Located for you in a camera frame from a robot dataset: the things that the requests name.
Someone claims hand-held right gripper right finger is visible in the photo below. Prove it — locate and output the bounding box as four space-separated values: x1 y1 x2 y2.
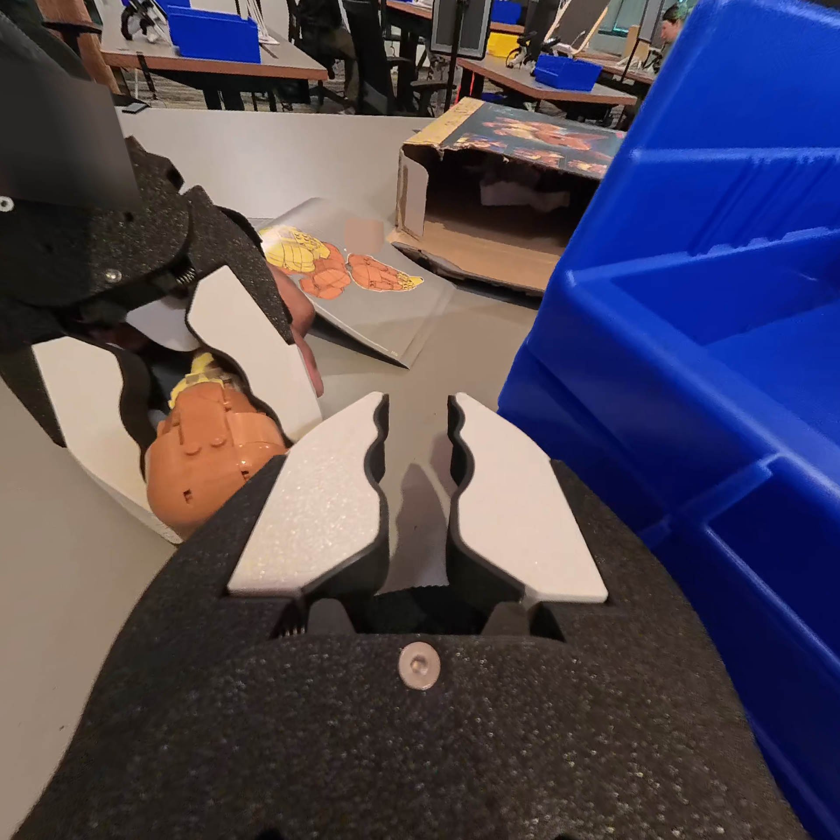
446 391 611 605

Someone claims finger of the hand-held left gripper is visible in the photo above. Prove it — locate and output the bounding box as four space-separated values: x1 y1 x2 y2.
185 264 324 443
31 336 185 546

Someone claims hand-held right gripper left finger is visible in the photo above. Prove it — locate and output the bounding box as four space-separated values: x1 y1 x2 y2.
226 391 391 599

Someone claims orange rounded brick toy segment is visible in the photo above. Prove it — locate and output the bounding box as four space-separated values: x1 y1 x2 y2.
144 379 291 540

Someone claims grey instruction booklet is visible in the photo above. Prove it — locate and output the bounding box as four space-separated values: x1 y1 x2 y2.
251 197 455 370

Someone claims person's left hand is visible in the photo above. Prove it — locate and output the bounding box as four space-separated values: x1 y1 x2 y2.
268 268 327 399

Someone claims wooden edged work table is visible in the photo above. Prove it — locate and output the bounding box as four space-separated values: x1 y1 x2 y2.
456 56 637 126
98 0 329 111

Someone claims cardboard toy box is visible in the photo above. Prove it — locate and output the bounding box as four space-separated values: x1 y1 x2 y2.
390 97 627 298

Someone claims blue plastic bin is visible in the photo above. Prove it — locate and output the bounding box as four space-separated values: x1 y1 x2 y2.
497 0 840 840

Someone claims blue storage bin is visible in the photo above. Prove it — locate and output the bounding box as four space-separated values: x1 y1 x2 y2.
533 54 603 91
167 5 262 64

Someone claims black office chair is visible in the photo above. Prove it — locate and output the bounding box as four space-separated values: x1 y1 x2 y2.
341 0 437 118

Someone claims black board on stand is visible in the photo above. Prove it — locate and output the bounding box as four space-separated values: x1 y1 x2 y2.
430 0 494 109

